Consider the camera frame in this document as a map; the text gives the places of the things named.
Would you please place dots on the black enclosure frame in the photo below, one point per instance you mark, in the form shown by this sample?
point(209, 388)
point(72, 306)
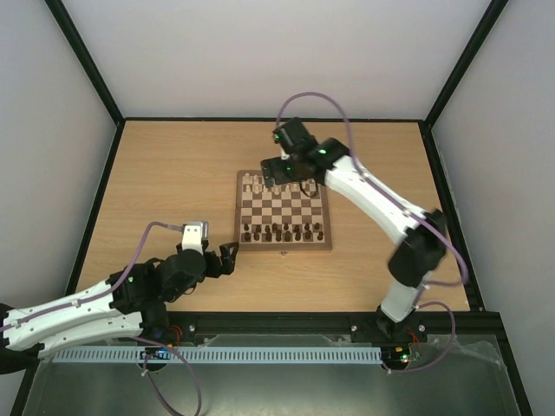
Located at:
point(188, 326)

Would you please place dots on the clear plastic sheet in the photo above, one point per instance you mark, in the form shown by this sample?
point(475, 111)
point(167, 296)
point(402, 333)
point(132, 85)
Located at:
point(480, 347)

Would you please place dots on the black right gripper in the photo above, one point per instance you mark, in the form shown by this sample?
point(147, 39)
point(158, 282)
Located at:
point(274, 172)

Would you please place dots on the wooden chess board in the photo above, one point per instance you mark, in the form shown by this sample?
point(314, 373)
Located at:
point(284, 221)

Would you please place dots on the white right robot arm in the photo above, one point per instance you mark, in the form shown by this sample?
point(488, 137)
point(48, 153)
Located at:
point(417, 234)

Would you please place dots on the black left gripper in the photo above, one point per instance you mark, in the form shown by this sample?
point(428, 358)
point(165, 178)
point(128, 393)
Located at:
point(228, 266)

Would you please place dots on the white slotted cable duct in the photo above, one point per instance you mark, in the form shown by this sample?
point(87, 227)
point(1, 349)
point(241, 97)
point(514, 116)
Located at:
point(222, 355)

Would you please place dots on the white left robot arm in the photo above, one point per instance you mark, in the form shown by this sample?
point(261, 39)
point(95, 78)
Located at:
point(128, 304)

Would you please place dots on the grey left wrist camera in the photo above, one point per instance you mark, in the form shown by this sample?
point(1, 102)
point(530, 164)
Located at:
point(195, 236)

